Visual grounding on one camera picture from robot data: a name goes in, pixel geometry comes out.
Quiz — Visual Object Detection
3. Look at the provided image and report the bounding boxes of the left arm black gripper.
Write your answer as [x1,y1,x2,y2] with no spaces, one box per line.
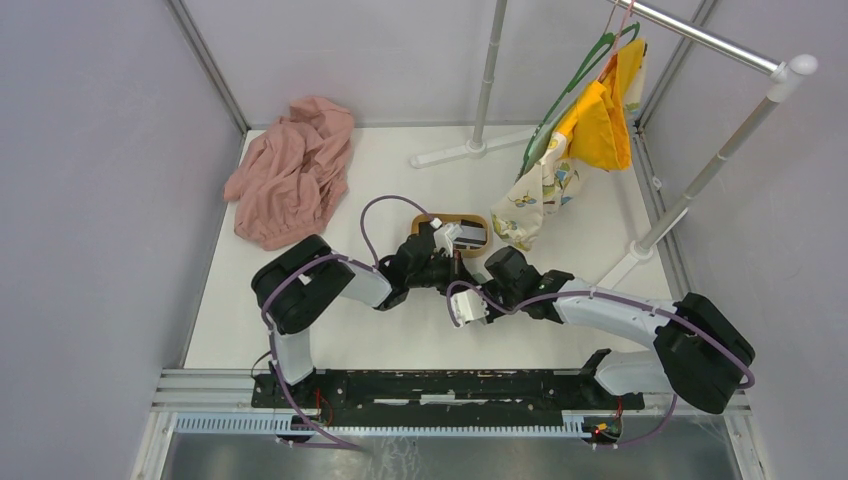
[407,249,478,297]

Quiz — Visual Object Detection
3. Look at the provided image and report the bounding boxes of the yellow oval card tray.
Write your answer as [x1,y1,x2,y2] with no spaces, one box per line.
[411,213,491,258]

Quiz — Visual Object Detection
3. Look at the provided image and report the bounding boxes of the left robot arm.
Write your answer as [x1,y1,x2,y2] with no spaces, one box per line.
[251,234,474,408]

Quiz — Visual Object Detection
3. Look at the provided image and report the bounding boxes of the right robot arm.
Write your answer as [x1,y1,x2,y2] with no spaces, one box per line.
[482,247,756,414]

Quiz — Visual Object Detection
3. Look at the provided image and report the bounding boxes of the white striped card in tray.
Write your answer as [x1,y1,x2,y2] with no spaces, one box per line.
[455,224,487,249]

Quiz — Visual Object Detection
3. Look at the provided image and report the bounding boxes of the cartoon print hanging garment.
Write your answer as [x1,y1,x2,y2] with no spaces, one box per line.
[491,38,649,252]

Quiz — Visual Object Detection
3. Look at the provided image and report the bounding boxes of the pink crumpled cloth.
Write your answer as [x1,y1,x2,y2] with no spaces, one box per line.
[223,96,355,251]

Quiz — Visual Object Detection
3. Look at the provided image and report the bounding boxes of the yellow hanging garment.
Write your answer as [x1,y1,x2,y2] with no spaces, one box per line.
[554,37,647,171]

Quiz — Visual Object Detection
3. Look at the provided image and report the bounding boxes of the white clothes rack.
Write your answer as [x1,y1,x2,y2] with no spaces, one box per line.
[409,0,819,289]

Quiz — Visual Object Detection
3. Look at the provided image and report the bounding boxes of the green clothes hanger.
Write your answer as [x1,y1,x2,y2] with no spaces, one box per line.
[516,21,641,180]

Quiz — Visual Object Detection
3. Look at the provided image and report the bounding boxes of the pink clothes hanger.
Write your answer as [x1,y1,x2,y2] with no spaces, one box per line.
[597,1,633,82]

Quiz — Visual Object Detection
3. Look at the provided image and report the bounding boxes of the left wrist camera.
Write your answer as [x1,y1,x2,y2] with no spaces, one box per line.
[431,222,462,257]

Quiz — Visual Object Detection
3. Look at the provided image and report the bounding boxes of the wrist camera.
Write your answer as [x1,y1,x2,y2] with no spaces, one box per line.
[431,222,462,257]
[449,290,489,328]

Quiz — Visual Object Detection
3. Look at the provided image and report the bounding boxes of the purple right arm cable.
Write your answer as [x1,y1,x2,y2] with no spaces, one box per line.
[445,280,757,450]

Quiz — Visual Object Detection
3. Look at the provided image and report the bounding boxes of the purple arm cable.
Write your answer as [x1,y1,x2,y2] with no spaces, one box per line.
[445,280,757,450]
[259,194,442,453]

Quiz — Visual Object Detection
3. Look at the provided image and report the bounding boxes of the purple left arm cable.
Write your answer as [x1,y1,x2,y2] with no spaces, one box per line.
[259,194,442,453]

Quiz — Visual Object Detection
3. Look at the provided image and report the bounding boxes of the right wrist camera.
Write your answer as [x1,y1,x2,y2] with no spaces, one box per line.
[449,290,489,328]

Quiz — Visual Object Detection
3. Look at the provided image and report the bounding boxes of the white cable duct strip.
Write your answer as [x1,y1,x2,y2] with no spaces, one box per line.
[173,413,588,439]

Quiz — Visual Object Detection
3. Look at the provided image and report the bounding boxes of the aluminium frame rails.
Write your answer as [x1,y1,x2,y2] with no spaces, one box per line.
[129,367,773,480]

